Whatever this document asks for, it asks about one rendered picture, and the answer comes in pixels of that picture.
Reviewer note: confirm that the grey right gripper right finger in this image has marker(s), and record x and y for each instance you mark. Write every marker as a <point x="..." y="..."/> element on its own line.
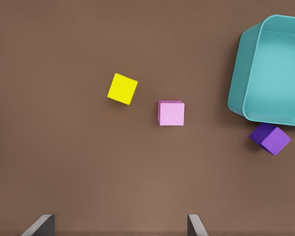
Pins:
<point x="196" y="226"/>

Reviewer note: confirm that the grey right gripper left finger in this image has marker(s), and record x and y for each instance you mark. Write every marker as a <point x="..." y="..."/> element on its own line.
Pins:
<point x="41" y="226"/>

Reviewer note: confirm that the purple cube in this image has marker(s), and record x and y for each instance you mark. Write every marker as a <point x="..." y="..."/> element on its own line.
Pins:
<point x="270" y="139"/>

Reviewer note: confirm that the pink cube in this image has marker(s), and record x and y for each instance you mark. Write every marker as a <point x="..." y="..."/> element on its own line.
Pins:
<point x="171" y="113"/>

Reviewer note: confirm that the yellow cube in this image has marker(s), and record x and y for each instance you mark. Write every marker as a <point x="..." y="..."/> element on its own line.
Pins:
<point x="122" y="89"/>

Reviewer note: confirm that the teal plastic bin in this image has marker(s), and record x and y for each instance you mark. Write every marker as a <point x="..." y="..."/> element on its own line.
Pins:
<point x="273" y="73"/>

